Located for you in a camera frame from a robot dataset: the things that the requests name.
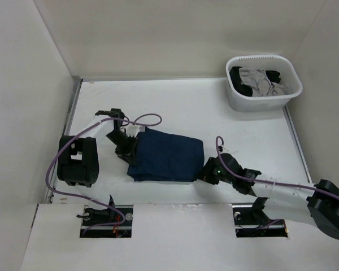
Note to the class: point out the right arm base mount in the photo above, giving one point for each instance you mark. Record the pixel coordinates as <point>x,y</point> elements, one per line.
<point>252,223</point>

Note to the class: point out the white plastic laundry basket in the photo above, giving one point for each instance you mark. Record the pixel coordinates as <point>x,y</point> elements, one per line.
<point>278,63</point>

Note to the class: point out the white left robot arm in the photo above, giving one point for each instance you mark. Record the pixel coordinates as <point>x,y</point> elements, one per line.
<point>77,159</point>

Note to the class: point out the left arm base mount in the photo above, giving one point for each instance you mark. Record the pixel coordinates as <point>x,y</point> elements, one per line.
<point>105,223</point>

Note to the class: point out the dark blue denim trousers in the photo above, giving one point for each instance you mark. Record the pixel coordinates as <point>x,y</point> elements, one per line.
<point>166,157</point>

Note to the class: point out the black garment in basket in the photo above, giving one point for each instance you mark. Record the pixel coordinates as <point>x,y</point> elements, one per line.
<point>273,76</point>

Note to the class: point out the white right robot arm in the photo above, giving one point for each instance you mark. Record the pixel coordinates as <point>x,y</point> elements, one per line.
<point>313,204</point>

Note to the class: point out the grey garment in basket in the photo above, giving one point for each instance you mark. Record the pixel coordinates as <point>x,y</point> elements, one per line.
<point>261,85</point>

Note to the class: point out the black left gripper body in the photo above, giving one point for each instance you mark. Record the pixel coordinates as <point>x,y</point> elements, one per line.
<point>125,144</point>

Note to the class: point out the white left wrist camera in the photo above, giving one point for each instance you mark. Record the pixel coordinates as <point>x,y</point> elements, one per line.
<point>132,131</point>

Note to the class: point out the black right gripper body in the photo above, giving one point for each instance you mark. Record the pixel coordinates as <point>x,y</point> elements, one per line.
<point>212,175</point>

